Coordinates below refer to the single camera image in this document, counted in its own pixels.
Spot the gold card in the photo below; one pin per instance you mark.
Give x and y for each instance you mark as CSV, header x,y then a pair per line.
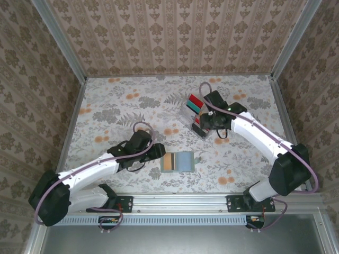
x,y
167,162

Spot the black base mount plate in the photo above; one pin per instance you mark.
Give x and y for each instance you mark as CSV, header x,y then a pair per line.
x,y
124,203
234,203

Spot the red card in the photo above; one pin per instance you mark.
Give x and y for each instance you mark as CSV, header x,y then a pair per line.
x,y
199,106
197,121
196,98

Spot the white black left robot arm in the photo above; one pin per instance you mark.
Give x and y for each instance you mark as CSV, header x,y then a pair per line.
x,y
87,169

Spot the teal card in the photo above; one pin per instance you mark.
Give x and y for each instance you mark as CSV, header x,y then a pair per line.
x,y
192,105

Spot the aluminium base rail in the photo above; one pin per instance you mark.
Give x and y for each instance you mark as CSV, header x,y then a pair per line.
x,y
180,202

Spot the aluminium side rail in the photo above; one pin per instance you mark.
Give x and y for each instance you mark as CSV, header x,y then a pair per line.
x,y
284,119
71,124

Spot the black controller board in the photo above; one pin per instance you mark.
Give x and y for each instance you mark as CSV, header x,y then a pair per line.
x,y
255,221
108,221

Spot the grey metal plate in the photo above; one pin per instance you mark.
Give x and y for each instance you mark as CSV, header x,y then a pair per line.
x,y
185,240

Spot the black card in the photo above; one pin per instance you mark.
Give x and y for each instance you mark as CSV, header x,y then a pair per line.
x,y
197,129

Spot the clear acrylic card stand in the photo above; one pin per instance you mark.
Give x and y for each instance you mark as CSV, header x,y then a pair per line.
x,y
186,116

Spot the aluminium frame post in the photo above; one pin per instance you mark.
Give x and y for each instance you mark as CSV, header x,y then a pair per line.
x,y
294,39
59,39

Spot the floral tablecloth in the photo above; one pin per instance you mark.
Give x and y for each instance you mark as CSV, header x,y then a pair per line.
x,y
119,105

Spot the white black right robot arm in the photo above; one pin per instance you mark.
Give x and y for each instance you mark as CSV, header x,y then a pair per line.
x,y
254,132

